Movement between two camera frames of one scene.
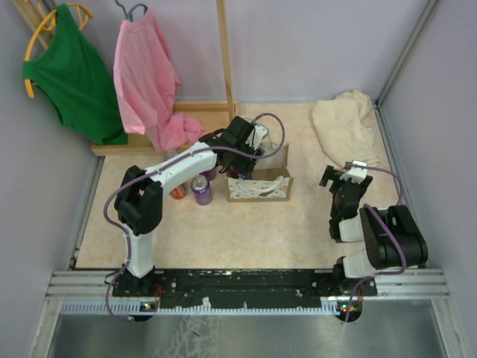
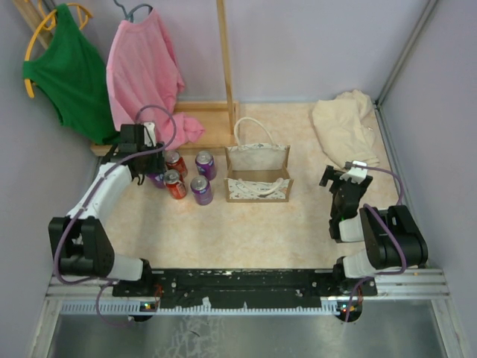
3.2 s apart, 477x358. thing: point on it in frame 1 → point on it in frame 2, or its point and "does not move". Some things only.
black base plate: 247,288 does not move
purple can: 202,190 does not move
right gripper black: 332,174 does not move
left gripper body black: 243,162 → 153,163
